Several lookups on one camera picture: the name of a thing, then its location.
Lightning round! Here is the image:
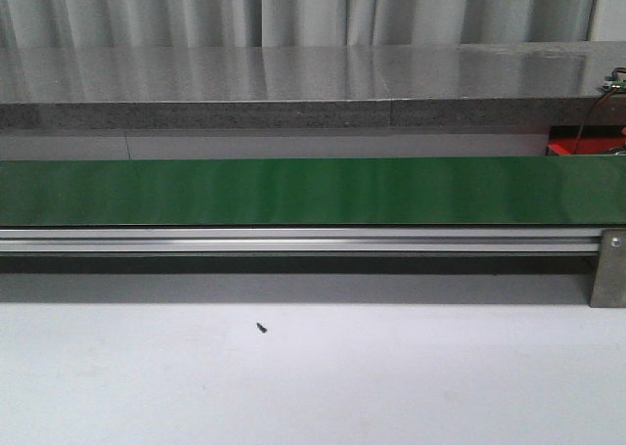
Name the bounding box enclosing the red and black wire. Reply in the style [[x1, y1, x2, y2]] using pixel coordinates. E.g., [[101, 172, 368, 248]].
[[571, 67, 626, 156]]

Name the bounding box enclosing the red plastic tray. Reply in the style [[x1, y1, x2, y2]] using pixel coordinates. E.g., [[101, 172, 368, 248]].
[[546, 138, 625, 156]]

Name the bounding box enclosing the grey pleated curtain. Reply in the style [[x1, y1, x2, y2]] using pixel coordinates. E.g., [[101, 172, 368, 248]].
[[1, 0, 595, 48]]

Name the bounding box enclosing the green conveyor belt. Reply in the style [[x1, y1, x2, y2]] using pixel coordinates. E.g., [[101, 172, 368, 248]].
[[1, 156, 625, 227]]

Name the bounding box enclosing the metal conveyor support bracket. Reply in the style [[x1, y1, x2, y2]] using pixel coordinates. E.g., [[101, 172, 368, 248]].
[[590, 228, 626, 308]]

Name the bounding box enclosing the small green circuit board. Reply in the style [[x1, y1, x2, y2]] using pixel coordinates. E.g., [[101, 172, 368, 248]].
[[598, 72, 626, 93]]

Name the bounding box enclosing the aluminium conveyor side rail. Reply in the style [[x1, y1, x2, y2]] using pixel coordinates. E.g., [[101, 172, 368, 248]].
[[1, 227, 604, 253]]

